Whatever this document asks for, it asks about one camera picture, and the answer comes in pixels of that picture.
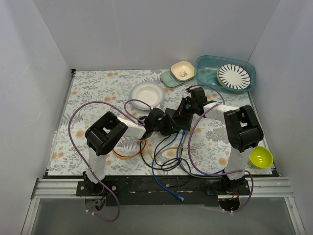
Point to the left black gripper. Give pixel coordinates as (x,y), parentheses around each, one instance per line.
(167,125)

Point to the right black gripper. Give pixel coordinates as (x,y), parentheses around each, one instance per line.
(182,112)

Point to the black network switch box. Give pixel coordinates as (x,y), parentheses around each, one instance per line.
(183,121)

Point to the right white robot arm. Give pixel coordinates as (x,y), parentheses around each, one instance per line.
(243,130)

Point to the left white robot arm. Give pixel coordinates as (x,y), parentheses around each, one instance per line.
(105,134)

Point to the floral table mat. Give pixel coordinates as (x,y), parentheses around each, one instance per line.
(93,93)

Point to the white round bowl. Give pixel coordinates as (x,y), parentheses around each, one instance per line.
(150,93)

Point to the green divided tray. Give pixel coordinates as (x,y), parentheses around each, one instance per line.
(170,80)

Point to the cream square panda bowl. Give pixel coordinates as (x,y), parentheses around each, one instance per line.
(183,71)

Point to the teal plastic basin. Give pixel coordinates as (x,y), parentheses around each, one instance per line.
(206,72)

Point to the blue striped white plate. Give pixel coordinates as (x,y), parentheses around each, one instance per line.
(233,77)

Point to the lime green bowl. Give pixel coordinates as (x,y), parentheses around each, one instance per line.
(261,157)

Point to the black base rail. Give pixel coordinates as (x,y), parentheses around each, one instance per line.
(162,190)

